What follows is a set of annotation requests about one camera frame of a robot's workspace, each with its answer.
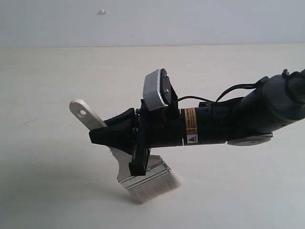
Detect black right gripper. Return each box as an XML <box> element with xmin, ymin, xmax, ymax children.
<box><xmin>89</xmin><ymin>99</ymin><xmax>238</xmax><ymax>176</ymax></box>

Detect wooden paint brush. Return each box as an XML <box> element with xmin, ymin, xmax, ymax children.
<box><xmin>69</xmin><ymin>99</ymin><xmax>181</xmax><ymax>203</ymax></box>

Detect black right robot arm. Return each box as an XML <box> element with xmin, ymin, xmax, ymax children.
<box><xmin>89</xmin><ymin>69</ymin><xmax>305</xmax><ymax>176</ymax></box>

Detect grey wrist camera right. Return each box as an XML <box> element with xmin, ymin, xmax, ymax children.
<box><xmin>142</xmin><ymin>68</ymin><xmax>178</xmax><ymax>112</ymax></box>

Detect black camera cable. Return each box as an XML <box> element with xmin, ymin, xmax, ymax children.
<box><xmin>177</xmin><ymin>81</ymin><xmax>263</xmax><ymax>115</ymax></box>

